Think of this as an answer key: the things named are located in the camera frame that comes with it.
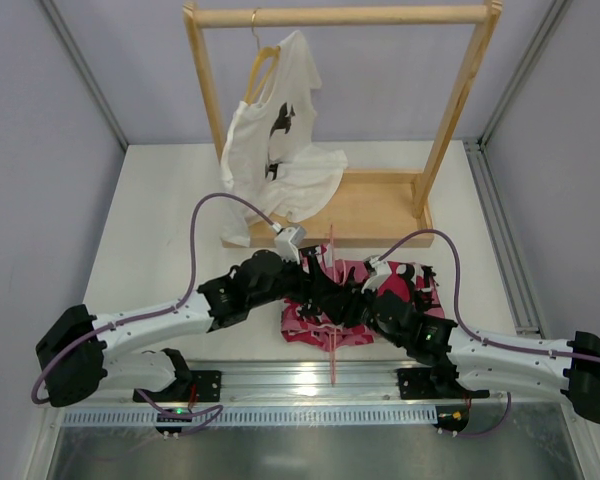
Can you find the pink camouflage trousers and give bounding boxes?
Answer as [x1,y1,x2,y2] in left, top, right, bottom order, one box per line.
[281,244,444,353]

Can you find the pink wire clothes hanger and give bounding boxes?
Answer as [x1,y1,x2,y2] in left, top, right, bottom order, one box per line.
[324,223,356,386]

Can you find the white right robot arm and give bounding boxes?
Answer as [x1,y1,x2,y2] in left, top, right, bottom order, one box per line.
[321,288,600,425]

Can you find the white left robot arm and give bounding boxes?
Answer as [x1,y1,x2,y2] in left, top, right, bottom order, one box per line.
[32,250,304,408]

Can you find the yellow clothes hanger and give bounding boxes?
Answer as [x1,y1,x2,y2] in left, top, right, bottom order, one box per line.
[242,7,280,105]

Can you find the white printed t-shirt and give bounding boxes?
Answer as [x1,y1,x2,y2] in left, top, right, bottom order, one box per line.
[220,30,348,223]

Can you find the wooden clothes rack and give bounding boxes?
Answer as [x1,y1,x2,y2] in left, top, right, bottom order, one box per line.
[183,1,502,248]

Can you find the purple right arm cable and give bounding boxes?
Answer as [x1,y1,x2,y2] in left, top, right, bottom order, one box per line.
[367,228,600,440]

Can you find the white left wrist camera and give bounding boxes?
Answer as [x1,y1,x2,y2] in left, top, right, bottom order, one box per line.
[272,222,306,264]

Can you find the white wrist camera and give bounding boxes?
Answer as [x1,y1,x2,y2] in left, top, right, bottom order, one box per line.
[272,222,306,264]
[361,256,392,292]

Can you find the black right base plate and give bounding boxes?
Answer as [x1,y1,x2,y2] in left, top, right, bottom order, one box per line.
[395,367,439,400]

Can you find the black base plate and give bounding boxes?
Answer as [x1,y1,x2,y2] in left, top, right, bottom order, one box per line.
[395,367,439,400]
[185,370,222,403]

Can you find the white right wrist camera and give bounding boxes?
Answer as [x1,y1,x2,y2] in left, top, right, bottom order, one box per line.
[361,256,392,292]

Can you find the aluminium frame rail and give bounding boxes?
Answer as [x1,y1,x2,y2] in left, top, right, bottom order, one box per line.
[42,358,586,405]

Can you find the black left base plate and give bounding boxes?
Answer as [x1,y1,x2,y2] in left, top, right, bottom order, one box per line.
[185,370,222,403]

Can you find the slotted cable duct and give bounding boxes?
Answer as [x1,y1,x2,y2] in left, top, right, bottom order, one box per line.
[61,404,438,428]

